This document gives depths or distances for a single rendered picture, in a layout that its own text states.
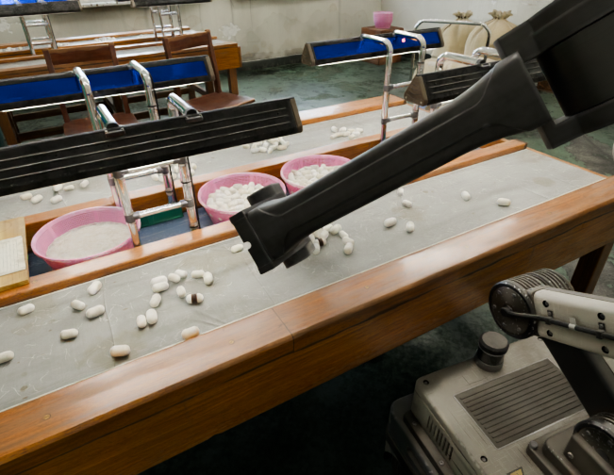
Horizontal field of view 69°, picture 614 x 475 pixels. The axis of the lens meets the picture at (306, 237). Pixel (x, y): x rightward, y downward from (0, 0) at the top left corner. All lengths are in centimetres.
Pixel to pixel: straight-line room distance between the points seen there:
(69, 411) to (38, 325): 28
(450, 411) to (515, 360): 26
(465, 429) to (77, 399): 80
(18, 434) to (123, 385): 16
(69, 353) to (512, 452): 93
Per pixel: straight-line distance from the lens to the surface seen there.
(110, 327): 101
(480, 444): 113
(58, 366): 97
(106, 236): 132
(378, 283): 99
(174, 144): 92
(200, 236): 118
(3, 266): 125
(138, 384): 85
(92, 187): 162
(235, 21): 643
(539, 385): 128
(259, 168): 153
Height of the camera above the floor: 138
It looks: 33 degrees down
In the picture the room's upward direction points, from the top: 1 degrees counter-clockwise
